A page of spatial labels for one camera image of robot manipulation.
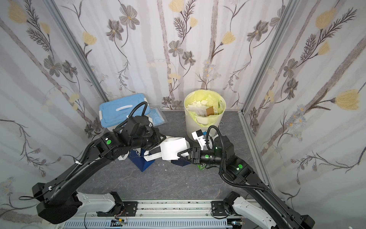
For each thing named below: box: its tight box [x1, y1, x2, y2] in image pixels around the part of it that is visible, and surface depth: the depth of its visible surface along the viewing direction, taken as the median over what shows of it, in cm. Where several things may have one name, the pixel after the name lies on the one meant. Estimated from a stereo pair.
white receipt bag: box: [160, 135, 191, 161], surface depth 65 cm
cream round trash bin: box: [183, 89, 227, 141], surface depth 95 cm
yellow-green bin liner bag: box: [184, 89, 226, 127], surface depth 93 cm
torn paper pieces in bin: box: [185, 100, 218, 125], surface depth 95 cm
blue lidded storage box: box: [98, 93, 152, 128], surface depth 98 cm
